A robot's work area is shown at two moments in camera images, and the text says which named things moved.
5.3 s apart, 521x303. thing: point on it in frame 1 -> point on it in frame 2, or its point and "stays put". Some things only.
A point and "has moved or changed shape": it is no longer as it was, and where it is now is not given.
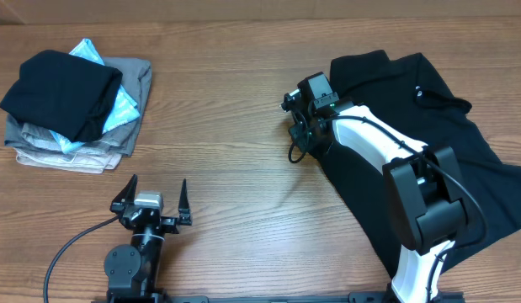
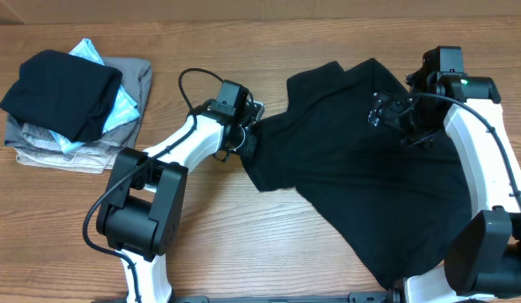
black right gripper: x=297 y=133 -> x=394 y=103
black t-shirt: x=410 y=96 has moved or changed shape
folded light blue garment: x=124 y=108 stays put
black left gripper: x=127 y=194 -> x=234 y=150
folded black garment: x=67 y=93 stays put
